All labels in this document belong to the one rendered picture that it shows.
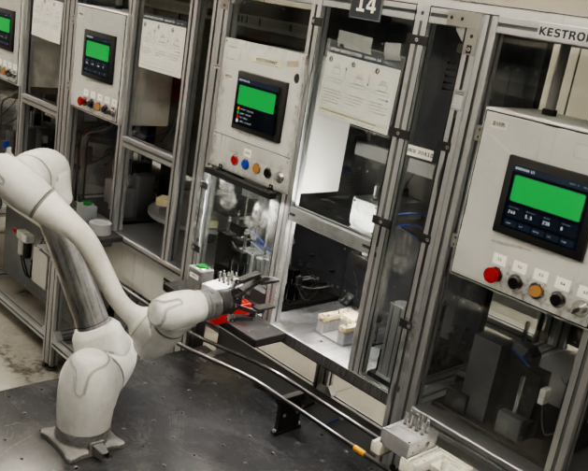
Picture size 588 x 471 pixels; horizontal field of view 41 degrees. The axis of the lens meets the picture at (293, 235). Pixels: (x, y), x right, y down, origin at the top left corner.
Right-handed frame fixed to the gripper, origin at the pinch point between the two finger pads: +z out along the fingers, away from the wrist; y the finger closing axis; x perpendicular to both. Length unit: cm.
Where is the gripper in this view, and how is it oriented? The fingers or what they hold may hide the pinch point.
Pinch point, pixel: (267, 293)
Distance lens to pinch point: 240.2
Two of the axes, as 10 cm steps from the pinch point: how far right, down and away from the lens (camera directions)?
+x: -6.7, -3.1, 6.7
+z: 7.2, -0.8, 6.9
